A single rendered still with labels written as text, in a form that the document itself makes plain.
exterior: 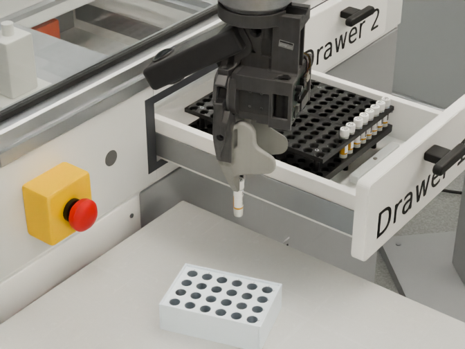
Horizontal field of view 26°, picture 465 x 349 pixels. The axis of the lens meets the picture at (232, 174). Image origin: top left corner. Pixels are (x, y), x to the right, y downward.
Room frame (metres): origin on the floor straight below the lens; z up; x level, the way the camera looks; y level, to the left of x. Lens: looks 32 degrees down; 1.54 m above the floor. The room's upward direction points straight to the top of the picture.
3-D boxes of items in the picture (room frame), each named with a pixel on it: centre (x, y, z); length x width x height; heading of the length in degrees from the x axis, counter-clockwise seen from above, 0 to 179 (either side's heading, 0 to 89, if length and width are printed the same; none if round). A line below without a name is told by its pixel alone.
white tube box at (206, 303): (0.93, 0.01, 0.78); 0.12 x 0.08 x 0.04; 71
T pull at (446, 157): (1.06, -0.26, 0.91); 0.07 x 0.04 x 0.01; 143
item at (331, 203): (1.21, -0.07, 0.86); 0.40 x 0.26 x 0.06; 53
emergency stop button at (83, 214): (0.98, 0.18, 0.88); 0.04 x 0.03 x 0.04; 143
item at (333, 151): (1.14, -0.16, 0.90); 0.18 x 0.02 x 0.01; 143
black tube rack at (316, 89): (1.20, -0.08, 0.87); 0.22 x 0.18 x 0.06; 53
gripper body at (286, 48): (0.90, -0.03, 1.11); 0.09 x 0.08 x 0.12; 71
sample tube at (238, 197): (0.91, -0.01, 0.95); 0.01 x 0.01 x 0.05
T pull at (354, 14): (1.51, -0.19, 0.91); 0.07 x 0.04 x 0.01; 143
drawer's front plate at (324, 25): (1.53, -0.17, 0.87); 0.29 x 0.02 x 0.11; 143
